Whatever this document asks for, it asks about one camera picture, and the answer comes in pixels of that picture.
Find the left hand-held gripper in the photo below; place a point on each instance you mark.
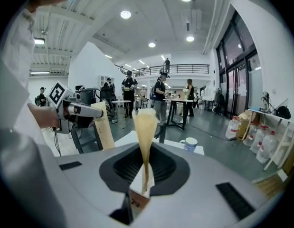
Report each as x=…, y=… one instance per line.
x=57, y=95

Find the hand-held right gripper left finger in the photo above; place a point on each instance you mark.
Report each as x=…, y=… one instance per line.
x=89, y=174

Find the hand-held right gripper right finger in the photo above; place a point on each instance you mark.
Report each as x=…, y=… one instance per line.
x=208, y=179

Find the blue white cup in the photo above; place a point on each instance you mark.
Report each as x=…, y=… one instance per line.
x=188, y=145

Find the person's left forearm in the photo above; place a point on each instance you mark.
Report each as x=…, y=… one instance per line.
x=36, y=113

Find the person's left hand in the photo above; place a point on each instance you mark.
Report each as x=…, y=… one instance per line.
x=51, y=120

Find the clear plastic jug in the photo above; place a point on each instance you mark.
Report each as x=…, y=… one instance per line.
x=250, y=138
x=258, y=141
x=266, y=148

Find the wooden slatted platform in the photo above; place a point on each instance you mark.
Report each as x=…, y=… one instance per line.
x=270, y=186

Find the brown cardboard box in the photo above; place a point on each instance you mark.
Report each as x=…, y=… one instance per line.
x=244, y=127

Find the person's white shirt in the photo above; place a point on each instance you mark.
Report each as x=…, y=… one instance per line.
x=13, y=79

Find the rectangular ceiling light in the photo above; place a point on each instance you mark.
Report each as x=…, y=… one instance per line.
x=38, y=41

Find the black framed glass door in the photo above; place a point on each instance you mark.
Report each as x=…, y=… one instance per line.
x=234, y=87

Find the black bag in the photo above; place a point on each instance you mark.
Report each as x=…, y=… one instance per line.
x=284, y=113

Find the black balcony railing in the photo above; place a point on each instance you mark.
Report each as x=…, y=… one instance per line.
x=184, y=69

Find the black frame table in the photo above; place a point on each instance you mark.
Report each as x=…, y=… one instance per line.
x=177, y=100

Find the white shelf frame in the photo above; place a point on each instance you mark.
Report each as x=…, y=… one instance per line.
x=285, y=132

